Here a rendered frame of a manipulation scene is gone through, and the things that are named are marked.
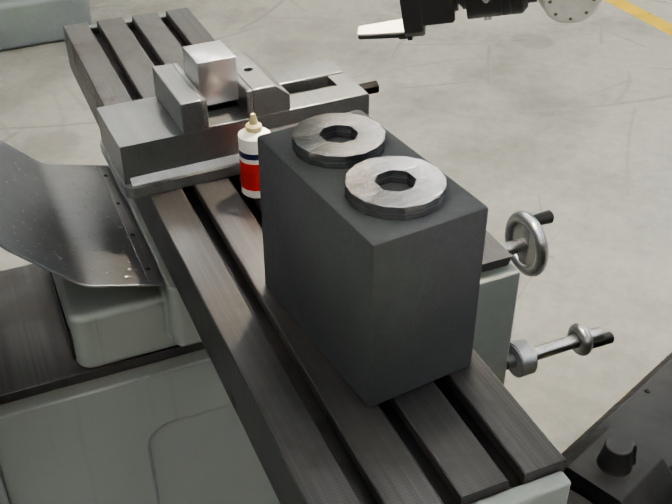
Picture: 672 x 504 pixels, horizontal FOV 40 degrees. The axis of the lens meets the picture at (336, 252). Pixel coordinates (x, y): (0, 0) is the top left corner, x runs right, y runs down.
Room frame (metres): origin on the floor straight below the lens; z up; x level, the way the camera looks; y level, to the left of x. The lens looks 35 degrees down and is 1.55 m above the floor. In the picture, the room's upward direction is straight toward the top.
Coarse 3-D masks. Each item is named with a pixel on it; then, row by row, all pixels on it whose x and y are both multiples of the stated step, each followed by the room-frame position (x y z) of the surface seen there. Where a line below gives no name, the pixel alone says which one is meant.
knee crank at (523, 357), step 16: (576, 336) 1.20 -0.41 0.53; (592, 336) 1.20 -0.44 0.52; (608, 336) 1.22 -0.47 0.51; (512, 352) 1.15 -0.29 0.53; (528, 352) 1.14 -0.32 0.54; (544, 352) 1.16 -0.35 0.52; (560, 352) 1.17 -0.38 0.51; (576, 352) 1.19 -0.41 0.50; (512, 368) 1.15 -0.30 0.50; (528, 368) 1.13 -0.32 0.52
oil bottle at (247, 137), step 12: (252, 120) 1.00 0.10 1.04; (240, 132) 1.01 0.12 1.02; (252, 132) 1.00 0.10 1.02; (264, 132) 1.00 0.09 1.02; (240, 144) 0.99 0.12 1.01; (252, 144) 0.99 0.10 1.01; (240, 156) 1.00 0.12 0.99; (252, 156) 0.99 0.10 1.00; (240, 168) 1.00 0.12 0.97; (252, 168) 0.99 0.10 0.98; (252, 180) 0.99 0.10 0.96; (252, 192) 0.99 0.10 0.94
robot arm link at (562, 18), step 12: (504, 0) 1.05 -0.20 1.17; (516, 0) 1.05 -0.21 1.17; (528, 0) 1.07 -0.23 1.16; (540, 0) 1.06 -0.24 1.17; (552, 0) 1.02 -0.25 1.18; (564, 0) 1.02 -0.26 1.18; (576, 0) 1.02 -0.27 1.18; (588, 0) 1.02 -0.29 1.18; (600, 0) 1.02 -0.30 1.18; (504, 12) 1.06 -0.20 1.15; (516, 12) 1.06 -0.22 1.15; (552, 12) 1.03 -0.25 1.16; (564, 12) 1.03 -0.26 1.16; (576, 12) 1.03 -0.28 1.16; (588, 12) 1.02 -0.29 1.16
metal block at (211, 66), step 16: (192, 48) 1.12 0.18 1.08; (208, 48) 1.12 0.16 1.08; (224, 48) 1.12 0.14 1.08; (192, 64) 1.09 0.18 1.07; (208, 64) 1.08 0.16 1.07; (224, 64) 1.09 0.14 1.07; (192, 80) 1.10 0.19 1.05; (208, 80) 1.08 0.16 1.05; (224, 80) 1.09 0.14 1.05; (208, 96) 1.08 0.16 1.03; (224, 96) 1.09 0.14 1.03
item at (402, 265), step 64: (320, 128) 0.80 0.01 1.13; (384, 128) 0.82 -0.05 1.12; (320, 192) 0.70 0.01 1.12; (384, 192) 0.68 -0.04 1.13; (448, 192) 0.70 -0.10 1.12; (320, 256) 0.69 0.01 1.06; (384, 256) 0.62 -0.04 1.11; (448, 256) 0.66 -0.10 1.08; (320, 320) 0.70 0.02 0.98; (384, 320) 0.62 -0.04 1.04; (448, 320) 0.66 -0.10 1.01; (384, 384) 0.63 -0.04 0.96
